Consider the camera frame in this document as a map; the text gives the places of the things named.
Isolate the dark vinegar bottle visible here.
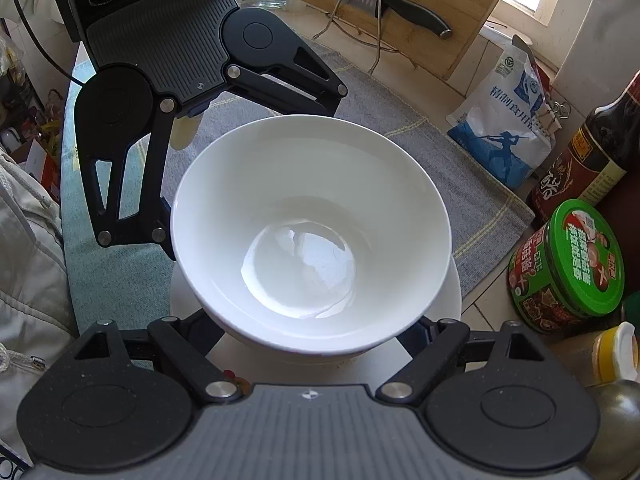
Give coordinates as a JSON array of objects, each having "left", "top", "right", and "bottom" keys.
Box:
[{"left": 530, "top": 71, "right": 640, "bottom": 221}]

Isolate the beige jacket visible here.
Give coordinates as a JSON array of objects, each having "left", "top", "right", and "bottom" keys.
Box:
[{"left": 0, "top": 145, "right": 81, "bottom": 461}]

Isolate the green-lidded sauce jar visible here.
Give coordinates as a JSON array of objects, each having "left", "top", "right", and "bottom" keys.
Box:
[{"left": 507, "top": 199, "right": 626, "bottom": 333}]

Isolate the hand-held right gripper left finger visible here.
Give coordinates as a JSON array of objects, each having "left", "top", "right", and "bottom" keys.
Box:
[{"left": 72, "top": 310, "right": 246, "bottom": 406}]

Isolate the stained white fruit-print plate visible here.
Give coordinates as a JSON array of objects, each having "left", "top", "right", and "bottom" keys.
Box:
[{"left": 170, "top": 255, "right": 462, "bottom": 396}]

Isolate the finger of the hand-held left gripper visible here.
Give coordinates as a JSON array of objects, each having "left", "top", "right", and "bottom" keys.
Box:
[
  {"left": 225, "top": 42, "right": 348, "bottom": 118},
  {"left": 77, "top": 97, "right": 181, "bottom": 261}
]

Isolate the binder clip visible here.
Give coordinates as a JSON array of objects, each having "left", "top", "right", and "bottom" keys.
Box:
[{"left": 542, "top": 100, "right": 573, "bottom": 123}]

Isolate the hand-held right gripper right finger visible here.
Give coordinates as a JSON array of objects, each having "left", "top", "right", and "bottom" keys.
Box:
[{"left": 375, "top": 316, "right": 547, "bottom": 406}]

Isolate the black-handled kitchen knife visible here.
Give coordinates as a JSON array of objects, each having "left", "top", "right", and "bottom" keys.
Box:
[{"left": 312, "top": 0, "right": 453, "bottom": 40}]

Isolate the yellow oil bottle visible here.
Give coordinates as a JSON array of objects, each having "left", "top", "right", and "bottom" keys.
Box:
[{"left": 582, "top": 379, "right": 640, "bottom": 471}]

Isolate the plain white bowl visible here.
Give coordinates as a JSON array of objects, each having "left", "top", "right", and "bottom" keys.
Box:
[{"left": 171, "top": 115, "right": 453, "bottom": 358}]

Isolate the white blue salt bag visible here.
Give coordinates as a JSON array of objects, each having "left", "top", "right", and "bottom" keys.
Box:
[{"left": 446, "top": 35, "right": 553, "bottom": 191}]

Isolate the black cable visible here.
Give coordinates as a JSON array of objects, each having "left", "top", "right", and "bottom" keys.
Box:
[{"left": 0, "top": 0, "right": 98, "bottom": 88}]

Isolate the grey blue checked towel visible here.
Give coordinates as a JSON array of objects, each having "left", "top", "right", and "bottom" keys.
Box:
[{"left": 62, "top": 35, "right": 536, "bottom": 336}]

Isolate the yellow-lidded spice jar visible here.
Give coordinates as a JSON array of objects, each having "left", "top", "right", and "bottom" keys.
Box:
[{"left": 555, "top": 321, "right": 638, "bottom": 386}]

